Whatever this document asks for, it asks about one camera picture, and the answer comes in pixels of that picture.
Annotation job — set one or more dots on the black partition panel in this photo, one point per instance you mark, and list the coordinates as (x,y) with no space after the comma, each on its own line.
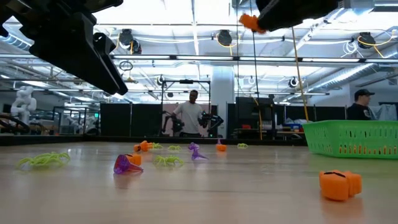
(146,119)
(115,119)
(326,112)

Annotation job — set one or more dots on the black background robot arm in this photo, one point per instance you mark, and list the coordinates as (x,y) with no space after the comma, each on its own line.
(175,124)
(213,119)

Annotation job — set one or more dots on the person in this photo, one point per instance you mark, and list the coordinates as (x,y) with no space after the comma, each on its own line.
(360,109)
(189,115)

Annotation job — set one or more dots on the green plastic spider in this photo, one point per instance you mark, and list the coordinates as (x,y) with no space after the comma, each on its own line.
(157,145)
(168,160)
(60,156)
(43,160)
(242,145)
(26,161)
(174,147)

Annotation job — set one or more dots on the green plastic basket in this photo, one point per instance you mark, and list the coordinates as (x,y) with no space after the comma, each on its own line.
(351,140)

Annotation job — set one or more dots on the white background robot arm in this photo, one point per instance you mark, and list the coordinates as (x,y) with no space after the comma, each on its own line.
(23,104)

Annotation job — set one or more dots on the silver ventilation duct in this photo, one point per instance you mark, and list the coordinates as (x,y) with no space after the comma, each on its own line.
(342,76)

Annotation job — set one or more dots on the grey hanging cloth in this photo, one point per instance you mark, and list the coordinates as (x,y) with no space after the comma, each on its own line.
(385,112)

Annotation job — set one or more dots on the black camera gantry frame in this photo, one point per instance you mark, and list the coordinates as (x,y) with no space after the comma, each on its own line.
(186,81)

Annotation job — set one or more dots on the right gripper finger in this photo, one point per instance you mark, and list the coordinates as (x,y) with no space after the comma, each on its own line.
(286,14)

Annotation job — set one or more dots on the long ceiling light strip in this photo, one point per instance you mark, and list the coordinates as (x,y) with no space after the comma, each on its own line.
(202,57)

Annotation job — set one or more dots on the black equipment rack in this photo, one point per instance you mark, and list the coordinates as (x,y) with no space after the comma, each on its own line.
(253,112)

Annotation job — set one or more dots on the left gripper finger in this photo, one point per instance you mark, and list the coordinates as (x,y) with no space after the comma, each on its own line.
(77,53)
(115,62)

